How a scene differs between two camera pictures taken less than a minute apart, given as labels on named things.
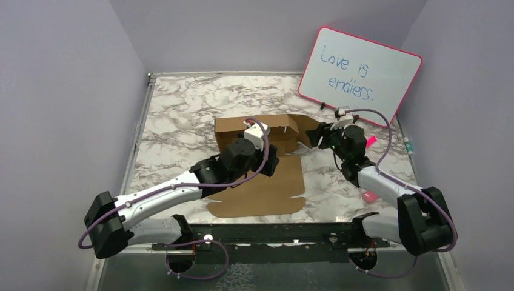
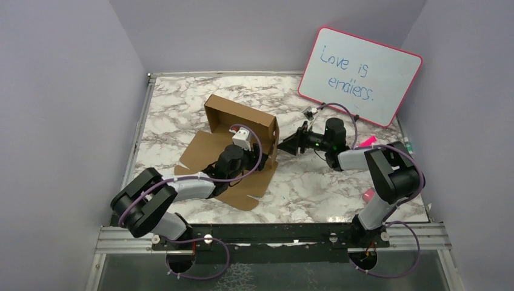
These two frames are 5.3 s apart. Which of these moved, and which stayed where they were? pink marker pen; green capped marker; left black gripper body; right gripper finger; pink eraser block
Moved: right gripper finger
Stayed: pink eraser block; left black gripper body; pink marker pen; green capped marker
